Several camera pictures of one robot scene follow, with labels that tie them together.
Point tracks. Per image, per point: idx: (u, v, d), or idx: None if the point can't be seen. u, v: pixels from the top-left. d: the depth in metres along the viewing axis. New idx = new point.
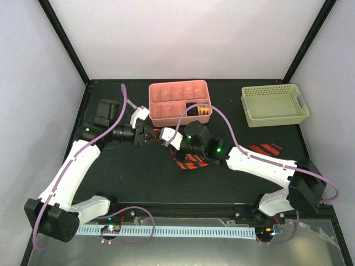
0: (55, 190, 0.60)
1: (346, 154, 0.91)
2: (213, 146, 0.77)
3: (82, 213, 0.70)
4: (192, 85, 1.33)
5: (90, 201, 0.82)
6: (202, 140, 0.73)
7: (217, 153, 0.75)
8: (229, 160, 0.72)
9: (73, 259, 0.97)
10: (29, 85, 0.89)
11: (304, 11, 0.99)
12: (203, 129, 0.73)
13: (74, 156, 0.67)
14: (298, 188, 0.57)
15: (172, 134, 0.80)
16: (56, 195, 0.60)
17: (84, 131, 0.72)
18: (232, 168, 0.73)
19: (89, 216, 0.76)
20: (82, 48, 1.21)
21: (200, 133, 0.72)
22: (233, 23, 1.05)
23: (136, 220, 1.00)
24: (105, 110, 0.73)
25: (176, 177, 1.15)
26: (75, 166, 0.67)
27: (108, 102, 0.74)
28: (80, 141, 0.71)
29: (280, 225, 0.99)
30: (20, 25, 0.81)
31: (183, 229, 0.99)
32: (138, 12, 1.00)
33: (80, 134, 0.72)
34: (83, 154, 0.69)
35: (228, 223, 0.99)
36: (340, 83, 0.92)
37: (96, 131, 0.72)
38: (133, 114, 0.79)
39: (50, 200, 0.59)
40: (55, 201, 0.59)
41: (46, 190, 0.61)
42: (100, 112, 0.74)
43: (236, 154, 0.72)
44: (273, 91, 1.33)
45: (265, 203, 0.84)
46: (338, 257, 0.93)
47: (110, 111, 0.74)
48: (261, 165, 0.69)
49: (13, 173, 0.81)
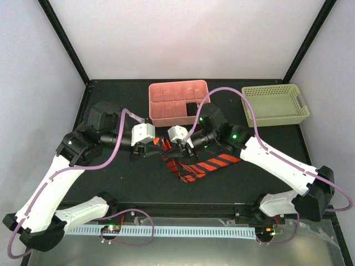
0: (28, 214, 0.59)
1: (346, 154, 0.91)
2: (227, 132, 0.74)
3: (71, 220, 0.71)
4: (192, 85, 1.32)
5: (87, 206, 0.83)
6: (214, 124, 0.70)
7: (231, 139, 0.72)
8: (245, 152, 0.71)
9: (73, 259, 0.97)
10: (29, 84, 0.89)
11: (305, 11, 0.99)
12: (215, 110, 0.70)
13: (49, 179, 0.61)
14: (314, 196, 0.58)
15: (183, 131, 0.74)
16: (29, 219, 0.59)
17: (67, 142, 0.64)
18: (244, 159, 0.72)
19: (82, 220, 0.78)
20: (82, 47, 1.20)
21: (213, 115, 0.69)
22: (234, 23, 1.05)
23: (136, 220, 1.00)
24: (95, 118, 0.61)
25: (177, 177, 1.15)
26: (50, 190, 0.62)
27: (101, 108, 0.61)
28: (59, 158, 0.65)
29: (279, 225, 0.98)
30: (21, 25, 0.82)
31: (183, 229, 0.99)
32: (139, 13, 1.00)
33: (64, 146, 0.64)
34: (60, 176, 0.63)
35: (228, 223, 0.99)
36: (340, 83, 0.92)
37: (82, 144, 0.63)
38: (133, 132, 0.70)
39: (23, 224, 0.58)
40: (27, 225, 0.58)
41: (23, 209, 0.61)
42: (91, 120, 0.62)
43: (254, 147, 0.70)
44: (273, 91, 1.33)
45: (266, 203, 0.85)
46: (338, 257, 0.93)
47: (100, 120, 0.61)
48: (280, 167, 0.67)
49: (12, 172, 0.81)
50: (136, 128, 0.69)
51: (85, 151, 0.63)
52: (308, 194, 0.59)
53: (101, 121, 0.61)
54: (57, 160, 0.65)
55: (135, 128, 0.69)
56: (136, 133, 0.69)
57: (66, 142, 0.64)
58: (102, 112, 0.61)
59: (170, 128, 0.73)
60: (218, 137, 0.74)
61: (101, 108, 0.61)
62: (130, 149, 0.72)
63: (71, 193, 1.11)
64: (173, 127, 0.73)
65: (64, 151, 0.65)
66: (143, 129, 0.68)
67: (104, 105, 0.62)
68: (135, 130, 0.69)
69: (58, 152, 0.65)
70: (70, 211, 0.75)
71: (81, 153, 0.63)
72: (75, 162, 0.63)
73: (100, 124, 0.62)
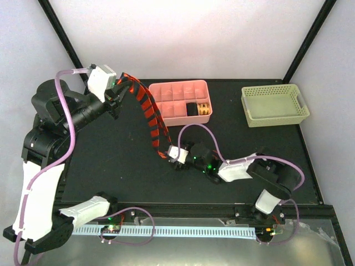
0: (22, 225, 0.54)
1: (345, 153, 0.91)
2: (214, 165, 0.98)
3: (78, 216, 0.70)
4: (192, 85, 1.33)
5: (89, 204, 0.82)
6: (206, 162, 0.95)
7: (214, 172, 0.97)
8: (222, 174, 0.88)
9: (73, 259, 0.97)
10: (28, 85, 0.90)
11: (304, 13, 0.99)
12: (205, 151, 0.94)
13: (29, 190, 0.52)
14: (254, 172, 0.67)
15: (177, 153, 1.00)
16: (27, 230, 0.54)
17: (29, 144, 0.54)
18: (228, 180, 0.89)
19: (84, 220, 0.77)
20: (82, 47, 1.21)
21: (204, 154, 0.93)
22: (233, 24, 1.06)
23: (136, 220, 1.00)
24: (43, 110, 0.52)
25: (177, 177, 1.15)
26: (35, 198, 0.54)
27: (44, 97, 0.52)
28: (29, 164, 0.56)
29: (280, 225, 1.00)
30: (20, 26, 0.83)
31: (183, 229, 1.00)
32: (138, 13, 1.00)
33: (28, 151, 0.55)
34: (40, 181, 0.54)
35: (228, 223, 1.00)
36: (339, 84, 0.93)
37: (46, 139, 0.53)
38: (91, 85, 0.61)
39: (22, 235, 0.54)
40: (27, 236, 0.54)
41: (16, 221, 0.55)
42: (42, 114, 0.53)
43: (222, 167, 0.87)
44: (273, 91, 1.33)
45: (260, 200, 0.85)
46: (338, 256, 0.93)
47: (48, 111, 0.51)
48: (239, 170, 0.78)
49: (10, 171, 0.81)
50: (91, 83, 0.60)
51: (53, 148, 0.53)
52: (251, 172, 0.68)
53: (52, 111, 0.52)
54: (28, 168, 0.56)
55: (91, 82, 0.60)
56: (94, 83, 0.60)
57: (29, 145, 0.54)
58: (47, 101, 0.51)
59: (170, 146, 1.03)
60: (207, 169, 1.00)
61: (44, 97, 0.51)
62: (106, 108, 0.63)
63: (71, 193, 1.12)
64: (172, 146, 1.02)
65: (31, 155, 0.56)
66: (97, 82, 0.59)
67: (46, 93, 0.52)
68: (92, 85, 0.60)
69: (26, 158, 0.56)
70: (76, 209, 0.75)
71: (50, 151, 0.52)
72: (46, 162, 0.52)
73: (54, 115, 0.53)
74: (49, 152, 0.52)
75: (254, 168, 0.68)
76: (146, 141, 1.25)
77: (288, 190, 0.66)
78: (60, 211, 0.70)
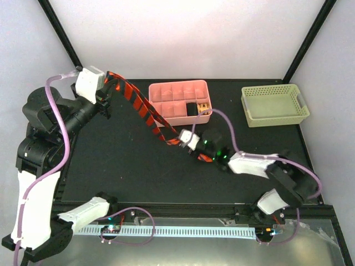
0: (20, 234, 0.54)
1: (345, 153, 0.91)
2: (223, 152, 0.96)
3: (77, 220, 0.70)
4: (192, 85, 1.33)
5: (89, 206, 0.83)
6: (216, 147, 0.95)
7: (223, 159, 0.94)
8: (233, 164, 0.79)
9: (73, 259, 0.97)
10: (28, 85, 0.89)
11: (304, 12, 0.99)
12: (216, 136, 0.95)
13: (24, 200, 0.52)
14: (272, 174, 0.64)
15: (189, 137, 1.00)
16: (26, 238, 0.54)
17: (23, 153, 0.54)
18: (236, 172, 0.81)
19: (83, 222, 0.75)
20: (82, 48, 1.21)
21: (214, 139, 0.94)
22: (233, 24, 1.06)
23: (136, 220, 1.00)
24: (34, 120, 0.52)
25: (177, 177, 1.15)
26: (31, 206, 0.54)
27: (34, 107, 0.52)
28: (24, 173, 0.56)
29: (280, 225, 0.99)
30: (19, 27, 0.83)
31: (183, 229, 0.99)
32: (138, 14, 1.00)
33: (23, 160, 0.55)
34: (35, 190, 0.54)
35: (228, 223, 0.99)
36: (339, 84, 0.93)
37: (40, 148, 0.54)
38: (79, 88, 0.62)
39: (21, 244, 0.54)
40: (26, 244, 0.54)
41: (14, 230, 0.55)
42: (34, 123, 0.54)
43: (234, 159, 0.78)
44: (272, 91, 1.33)
45: (263, 199, 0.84)
46: (338, 256, 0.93)
47: (40, 121, 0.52)
48: (255, 167, 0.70)
49: (10, 172, 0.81)
50: (78, 86, 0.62)
51: (47, 157, 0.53)
52: (269, 174, 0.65)
53: (45, 119, 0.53)
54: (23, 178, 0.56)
55: (79, 86, 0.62)
56: (82, 86, 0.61)
57: (23, 155, 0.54)
58: (38, 110, 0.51)
59: (181, 130, 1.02)
60: (217, 156, 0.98)
61: (34, 107, 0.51)
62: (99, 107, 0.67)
63: (71, 193, 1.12)
64: (183, 131, 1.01)
65: (26, 164, 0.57)
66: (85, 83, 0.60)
67: (36, 102, 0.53)
68: (81, 89, 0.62)
69: (20, 168, 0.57)
70: (75, 212, 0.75)
71: (44, 160, 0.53)
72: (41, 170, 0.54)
73: (46, 124, 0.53)
74: (44, 160, 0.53)
75: (273, 170, 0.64)
76: (147, 141, 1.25)
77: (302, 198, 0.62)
78: (58, 216, 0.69)
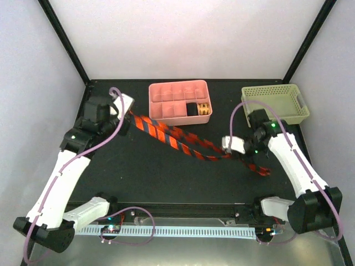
0: (41, 209, 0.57)
1: (346, 153, 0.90)
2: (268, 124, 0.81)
3: (79, 220, 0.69)
4: (192, 85, 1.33)
5: (90, 205, 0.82)
6: (255, 117, 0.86)
7: (269, 128, 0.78)
8: (274, 142, 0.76)
9: (73, 259, 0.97)
10: (29, 84, 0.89)
11: (304, 12, 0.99)
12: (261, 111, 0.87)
13: (59, 172, 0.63)
14: (307, 203, 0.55)
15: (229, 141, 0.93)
16: (44, 216, 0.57)
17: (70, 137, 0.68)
18: (269, 147, 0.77)
19: (84, 224, 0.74)
20: (82, 48, 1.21)
21: (255, 112, 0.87)
22: (233, 24, 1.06)
23: (136, 220, 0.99)
24: (91, 112, 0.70)
25: (177, 177, 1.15)
26: (60, 182, 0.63)
27: (95, 102, 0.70)
28: (64, 152, 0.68)
29: (280, 225, 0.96)
30: (20, 26, 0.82)
31: (183, 229, 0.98)
32: (137, 13, 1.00)
33: (67, 142, 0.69)
34: (67, 169, 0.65)
35: (228, 223, 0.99)
36: (339, 83, 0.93)
37: (84, 137, 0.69)
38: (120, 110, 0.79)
39: (37, 221, 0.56)
40: (41, 221, 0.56)
41: (33, 209, 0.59)
42: (87, 115, 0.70)
43: (282, 141, 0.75)
44: (273, 91, 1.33)
45: (268, 200, 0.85)
46: (338, 256, 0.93)
47: (97, 113, 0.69)
48: (292, 172, 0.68)
49: (11, 172, 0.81)
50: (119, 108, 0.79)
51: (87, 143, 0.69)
52: (300, 197, 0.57)
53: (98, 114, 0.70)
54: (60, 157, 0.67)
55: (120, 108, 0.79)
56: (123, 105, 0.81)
57: (69, 137, 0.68)
58: (97, 105, 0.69)
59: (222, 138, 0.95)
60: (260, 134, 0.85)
61: (95, 102, 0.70)
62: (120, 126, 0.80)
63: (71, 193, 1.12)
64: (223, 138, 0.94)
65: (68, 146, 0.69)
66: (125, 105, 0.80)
67: (96, 100, 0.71)
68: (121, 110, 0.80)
69: (63, 147, 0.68)
70: (76, 211, 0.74)
71: (86, 144, 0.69)
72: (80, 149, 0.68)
73: (96, 117, 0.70)
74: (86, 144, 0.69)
75: (307, 197, 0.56)
76: (147, 141, 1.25)
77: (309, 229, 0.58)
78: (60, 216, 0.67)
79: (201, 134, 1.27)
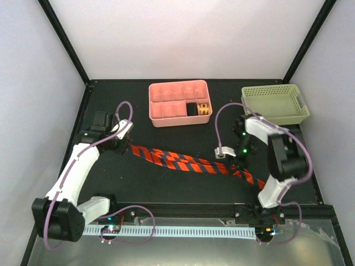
0: (61, 186, 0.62)
1: (346, 153, 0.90)
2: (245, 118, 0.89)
3: (86, 213, 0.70)
4: (192, 85, 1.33)
5: (91, 202, 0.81)
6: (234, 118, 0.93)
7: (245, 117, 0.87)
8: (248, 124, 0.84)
9: (73, 259, 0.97)
10: (29, 84, 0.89)
11: (304, 12, 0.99)
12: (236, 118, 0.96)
13: (77, 157, 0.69)
14: (272, 139, 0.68)
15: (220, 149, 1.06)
16: (64, 192, 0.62)
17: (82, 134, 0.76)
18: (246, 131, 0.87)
19: (89, 220, 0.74)
20: (82, 47, 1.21)
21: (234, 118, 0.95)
22: (233, 24, 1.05)
23: (136, 220, 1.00)
24: (99, 118, 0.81)
25: (177, 176, 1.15)
26: (77, 166, 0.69)
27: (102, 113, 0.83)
28: (80, 144, 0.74)
29: (280, 225, 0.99)
30: (20, 26, 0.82)
31: (183, 229, 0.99)
32: (137, 13, 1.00)
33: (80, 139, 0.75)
34: (83, 157, 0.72)
35: (228, 223, 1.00)
36: (339, 83, 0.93)
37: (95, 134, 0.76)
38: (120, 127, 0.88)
39: (57, 197, 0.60)
40: (63, 197, 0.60)
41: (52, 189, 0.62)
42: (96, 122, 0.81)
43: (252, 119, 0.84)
44: (273, 91, 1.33)
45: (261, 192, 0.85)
46: (339, 256, 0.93)
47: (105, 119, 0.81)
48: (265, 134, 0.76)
49: (11, 172, 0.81)
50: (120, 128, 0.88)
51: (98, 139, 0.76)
52: (269, 139, 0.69)
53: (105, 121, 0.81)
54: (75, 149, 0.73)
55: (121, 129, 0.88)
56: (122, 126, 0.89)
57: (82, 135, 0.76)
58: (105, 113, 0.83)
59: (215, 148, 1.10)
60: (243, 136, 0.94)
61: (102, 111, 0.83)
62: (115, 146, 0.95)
63: None
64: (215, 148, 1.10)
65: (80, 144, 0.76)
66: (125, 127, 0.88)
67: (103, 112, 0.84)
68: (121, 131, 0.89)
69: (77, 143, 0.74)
70: (81, 206, 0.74)
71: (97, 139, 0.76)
72: (95, 140, 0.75)
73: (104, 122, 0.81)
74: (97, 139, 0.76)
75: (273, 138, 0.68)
76: (147, 142, 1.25)
77: (286, 172, 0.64)
78: None
79: (201, 133, 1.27)
